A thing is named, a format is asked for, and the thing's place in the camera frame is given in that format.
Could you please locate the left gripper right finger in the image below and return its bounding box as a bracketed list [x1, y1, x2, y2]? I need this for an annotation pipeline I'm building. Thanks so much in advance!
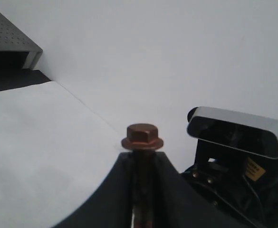
[150, 151, 257, 228]

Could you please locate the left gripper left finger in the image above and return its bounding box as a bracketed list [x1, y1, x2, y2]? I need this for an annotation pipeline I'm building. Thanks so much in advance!
[50, 152, 135, 228]

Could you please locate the copper flange hex bolt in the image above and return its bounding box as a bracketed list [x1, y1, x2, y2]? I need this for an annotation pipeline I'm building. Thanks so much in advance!
[121, 123, 164, 228]

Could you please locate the metal bench with holes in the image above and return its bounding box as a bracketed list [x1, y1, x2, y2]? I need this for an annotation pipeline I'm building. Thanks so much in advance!
[0, 2, 43, 70]

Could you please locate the black cable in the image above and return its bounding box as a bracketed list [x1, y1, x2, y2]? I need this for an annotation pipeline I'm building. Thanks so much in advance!
[195, 175, 267, 226]

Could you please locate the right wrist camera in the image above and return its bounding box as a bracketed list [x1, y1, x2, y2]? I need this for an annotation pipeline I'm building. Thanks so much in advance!
[186, 106, 278, 160]

